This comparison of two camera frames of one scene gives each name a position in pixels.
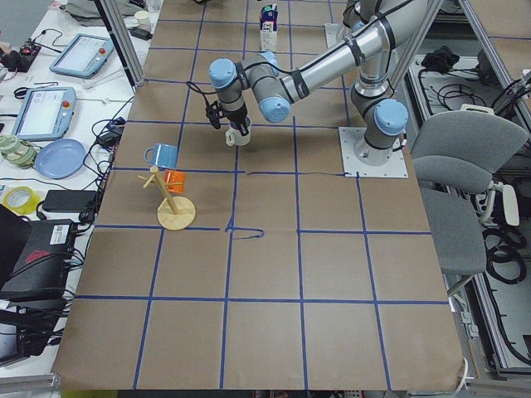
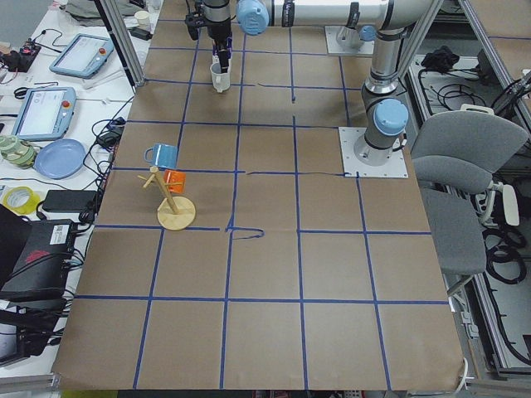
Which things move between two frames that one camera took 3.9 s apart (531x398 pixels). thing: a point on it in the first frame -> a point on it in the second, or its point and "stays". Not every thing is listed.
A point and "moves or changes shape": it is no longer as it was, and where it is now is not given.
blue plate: (60, 159) stays
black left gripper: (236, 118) -> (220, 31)
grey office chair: (455, 156) stays
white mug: (234, 137) moves or changes shape
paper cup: (143, 19) stays
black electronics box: (41, 269) stays
